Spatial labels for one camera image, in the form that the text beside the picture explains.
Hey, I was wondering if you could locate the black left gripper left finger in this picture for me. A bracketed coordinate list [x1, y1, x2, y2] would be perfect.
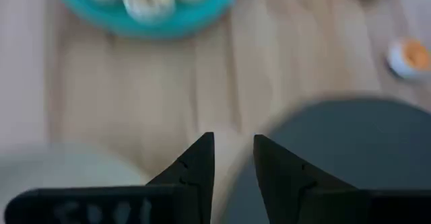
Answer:
[145, 131, 216, 224]

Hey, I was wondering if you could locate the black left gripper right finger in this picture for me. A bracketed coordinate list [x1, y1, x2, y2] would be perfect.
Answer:
[253, 133, 358, 224]

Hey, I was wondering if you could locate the beige round plate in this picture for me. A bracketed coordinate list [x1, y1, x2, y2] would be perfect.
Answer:
[0, 142, 151, 198]

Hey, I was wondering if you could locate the grey round woven placemat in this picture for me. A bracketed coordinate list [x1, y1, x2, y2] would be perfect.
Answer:
[228, 96, 431, 224]

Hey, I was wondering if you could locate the teal round plate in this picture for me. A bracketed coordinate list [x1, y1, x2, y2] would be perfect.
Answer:
[48, 0, 244, 40]

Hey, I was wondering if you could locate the small white donut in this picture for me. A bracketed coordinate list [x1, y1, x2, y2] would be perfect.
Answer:
[120, 0, 176, 24]

